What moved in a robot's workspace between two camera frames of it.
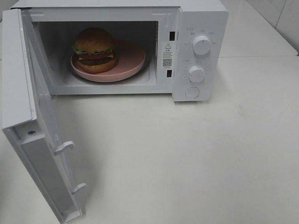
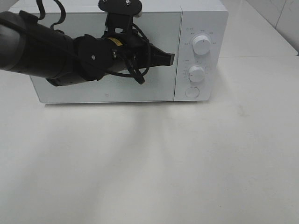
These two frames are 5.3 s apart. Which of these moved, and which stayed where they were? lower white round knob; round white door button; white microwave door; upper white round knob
Moved: white microwave door
Stayed: upper white round knob; lower white round knob; round white door button
